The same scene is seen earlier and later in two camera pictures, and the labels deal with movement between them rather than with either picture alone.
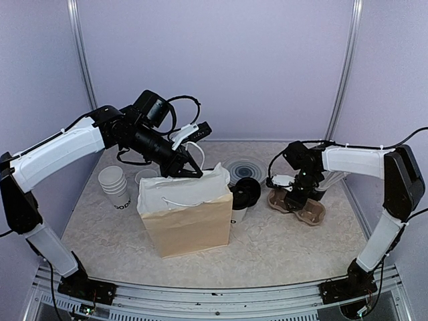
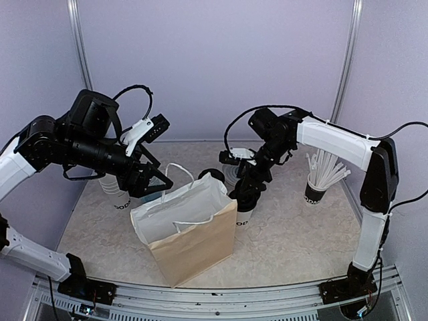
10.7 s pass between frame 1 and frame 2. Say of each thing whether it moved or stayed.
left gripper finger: moved
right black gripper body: moved
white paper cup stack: stayed
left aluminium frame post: stayed
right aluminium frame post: stayed
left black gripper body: moved
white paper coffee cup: moved
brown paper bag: moved
